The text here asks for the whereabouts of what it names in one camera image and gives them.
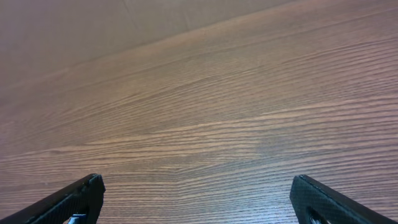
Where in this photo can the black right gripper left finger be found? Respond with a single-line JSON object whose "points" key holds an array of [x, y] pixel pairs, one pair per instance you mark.
{"points": [[79, 202]]}

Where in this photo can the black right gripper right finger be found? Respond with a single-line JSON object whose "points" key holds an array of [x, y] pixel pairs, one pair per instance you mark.
{"points": [[314, 202]]}

